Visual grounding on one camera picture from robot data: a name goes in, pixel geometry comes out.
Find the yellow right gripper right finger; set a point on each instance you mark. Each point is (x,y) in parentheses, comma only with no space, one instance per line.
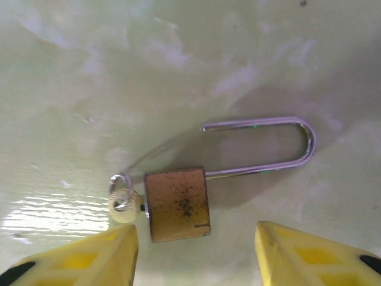
(297,262)

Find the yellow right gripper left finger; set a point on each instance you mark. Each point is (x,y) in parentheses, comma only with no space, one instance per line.
(89,262)

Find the brass padlock with long shackle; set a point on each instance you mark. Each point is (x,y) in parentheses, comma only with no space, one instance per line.
(175,202)

